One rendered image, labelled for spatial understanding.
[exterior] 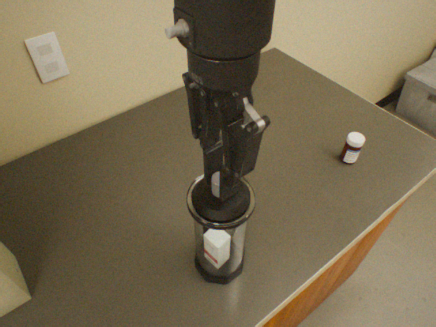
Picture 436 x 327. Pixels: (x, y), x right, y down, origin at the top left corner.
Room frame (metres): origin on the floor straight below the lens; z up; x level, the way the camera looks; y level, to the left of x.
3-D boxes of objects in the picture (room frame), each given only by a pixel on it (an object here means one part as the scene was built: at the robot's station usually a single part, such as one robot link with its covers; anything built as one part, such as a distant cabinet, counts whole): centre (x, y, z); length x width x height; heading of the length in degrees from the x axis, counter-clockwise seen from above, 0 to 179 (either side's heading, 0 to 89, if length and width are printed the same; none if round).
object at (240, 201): (0.31, -0.01, 1.18); 0.09 x 0.09 x 0.07
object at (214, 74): (0.31, -0.01, 1.38); 0.08 x 0.07 x 0.09; 38
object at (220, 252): (0.31, -0.01, 1.06); 0.11 x 0.11 x 0.21
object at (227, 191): (0.30, -0.02, 1.22); 0.03 x 0.01 x 0.07; 128
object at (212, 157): (0.33, 0.00, 1.22); 0.03 x 0.01 x 0.07; 128
